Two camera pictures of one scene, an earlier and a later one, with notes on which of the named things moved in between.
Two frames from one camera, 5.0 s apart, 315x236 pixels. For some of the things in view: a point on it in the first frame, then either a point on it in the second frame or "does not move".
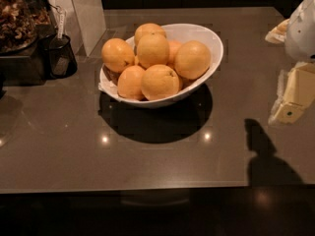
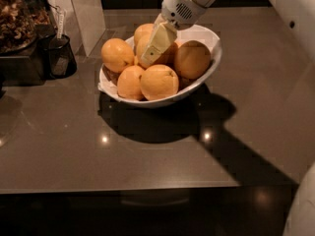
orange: [117, 54] does not move
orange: [158, 82] does not move
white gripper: [301, 29] -> [178, 8]
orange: [192, 59] does not move
